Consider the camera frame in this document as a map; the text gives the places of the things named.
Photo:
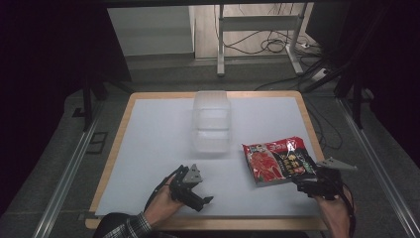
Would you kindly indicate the person's right hand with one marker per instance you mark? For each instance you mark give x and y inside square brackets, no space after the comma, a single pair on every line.
[333,211]

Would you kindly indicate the black stand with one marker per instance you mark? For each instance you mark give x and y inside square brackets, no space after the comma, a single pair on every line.
[88,99]
[353,89]

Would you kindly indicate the clear plastic container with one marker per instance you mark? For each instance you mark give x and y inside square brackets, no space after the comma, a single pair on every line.
[211,122]

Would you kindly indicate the person's left hand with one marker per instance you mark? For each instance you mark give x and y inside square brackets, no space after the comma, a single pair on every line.
[161,206]

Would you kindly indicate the aluminium rail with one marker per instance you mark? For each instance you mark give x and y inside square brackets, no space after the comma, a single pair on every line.
[66,175]
[379,168]

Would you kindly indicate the white table mat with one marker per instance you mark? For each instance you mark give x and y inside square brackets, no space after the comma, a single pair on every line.
[158,142]

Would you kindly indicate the black floor frame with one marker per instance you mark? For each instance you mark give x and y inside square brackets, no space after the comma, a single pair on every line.
[97,142]

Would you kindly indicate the white cabinet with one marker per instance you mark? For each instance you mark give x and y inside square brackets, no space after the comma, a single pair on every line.
[150,31]

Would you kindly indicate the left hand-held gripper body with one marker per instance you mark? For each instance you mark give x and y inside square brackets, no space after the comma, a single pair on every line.
[183,190]

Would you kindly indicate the red snack packet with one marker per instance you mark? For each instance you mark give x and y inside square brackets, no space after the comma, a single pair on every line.
[275,162]

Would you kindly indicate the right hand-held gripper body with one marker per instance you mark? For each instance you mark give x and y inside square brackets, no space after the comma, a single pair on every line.
[325,183]

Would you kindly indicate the white metal desk frame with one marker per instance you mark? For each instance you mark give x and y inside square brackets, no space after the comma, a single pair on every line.
[261,23]

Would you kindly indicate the white power strip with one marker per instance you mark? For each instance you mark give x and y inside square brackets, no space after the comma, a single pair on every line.
[319,74]

